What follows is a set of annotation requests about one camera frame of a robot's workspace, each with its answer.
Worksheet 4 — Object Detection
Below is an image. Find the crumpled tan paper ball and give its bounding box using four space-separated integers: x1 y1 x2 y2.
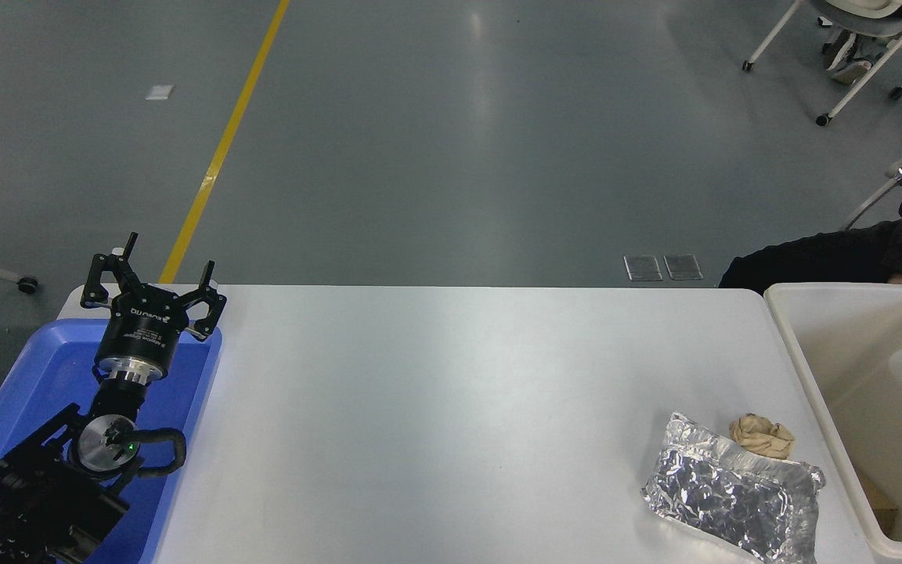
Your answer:
728 414 796 461

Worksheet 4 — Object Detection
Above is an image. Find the large pale plastic bin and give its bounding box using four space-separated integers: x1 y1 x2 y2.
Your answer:
764 282 902 562

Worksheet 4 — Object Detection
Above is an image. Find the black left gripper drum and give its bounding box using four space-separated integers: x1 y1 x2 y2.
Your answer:
97 284 195 371

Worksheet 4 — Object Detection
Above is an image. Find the seated person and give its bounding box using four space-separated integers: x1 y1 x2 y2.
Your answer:
807 0 902 85

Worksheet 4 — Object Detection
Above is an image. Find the crumpled silver foil tray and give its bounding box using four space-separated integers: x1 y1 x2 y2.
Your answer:
641 413 826 564

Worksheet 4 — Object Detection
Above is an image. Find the blue plastic tray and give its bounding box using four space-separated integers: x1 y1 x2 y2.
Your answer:
0 318 223 564

